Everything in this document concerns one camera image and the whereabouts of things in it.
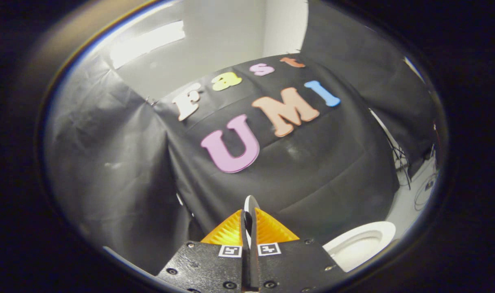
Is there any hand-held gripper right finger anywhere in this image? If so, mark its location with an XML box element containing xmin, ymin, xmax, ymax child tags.
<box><xmin>251</xmin><ymin>208</ymin><xmax>348</xmax><ymax>293</ymax></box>

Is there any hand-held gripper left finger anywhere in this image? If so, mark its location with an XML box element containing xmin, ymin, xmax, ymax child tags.
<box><xmin>156</xmin><ymin>209</ymin><xmax>251</xmax><ymax>293</ymax></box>

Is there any white toilet lid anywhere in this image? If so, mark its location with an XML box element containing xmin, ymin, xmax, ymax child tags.
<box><xmin>244</xmin><ymin>195</ymin><xmax>261</xmax><ymax>249</ymax></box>

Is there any white toilet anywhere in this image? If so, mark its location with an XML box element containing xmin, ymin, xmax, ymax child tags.
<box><xmin>322</xmin><ymin>221</ymin><xmax>397</xmax><ymax>273</ymax></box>

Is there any black backdrop cloth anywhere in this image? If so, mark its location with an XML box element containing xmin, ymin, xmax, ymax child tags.
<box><xmin>44</xmin><ymin>0</ymin><xmax>439</xmax><ymax>277</ymax></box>

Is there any tangle of floor cables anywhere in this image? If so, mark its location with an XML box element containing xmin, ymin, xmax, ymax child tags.
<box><xmin>388</xmin><ymin>134</ymin><xmax>440</xmax><ymax>212</ymax></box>

